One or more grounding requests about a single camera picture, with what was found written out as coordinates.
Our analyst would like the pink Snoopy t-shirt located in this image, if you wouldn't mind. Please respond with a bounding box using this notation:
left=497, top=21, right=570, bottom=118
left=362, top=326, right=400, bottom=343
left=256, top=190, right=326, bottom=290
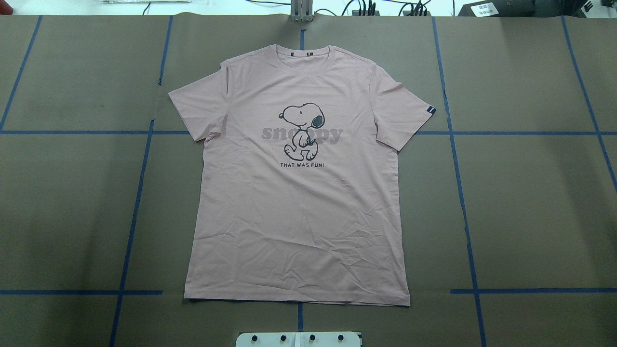
left=169, top=45, right=435, bottom=307

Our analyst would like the black box with label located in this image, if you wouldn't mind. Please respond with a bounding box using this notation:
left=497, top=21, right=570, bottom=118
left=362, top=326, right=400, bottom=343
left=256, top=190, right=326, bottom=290
left=456, top=0, right=565, bottom=18

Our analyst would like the aluminium frame post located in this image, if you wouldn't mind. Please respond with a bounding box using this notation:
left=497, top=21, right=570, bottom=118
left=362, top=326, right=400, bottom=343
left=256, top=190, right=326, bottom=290
left=290, top=0, right=314, bottom=23

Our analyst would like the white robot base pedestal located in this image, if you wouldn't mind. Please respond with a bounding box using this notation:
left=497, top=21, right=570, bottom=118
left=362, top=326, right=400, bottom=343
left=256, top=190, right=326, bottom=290
left=235, top=331, right=363, bottom=347

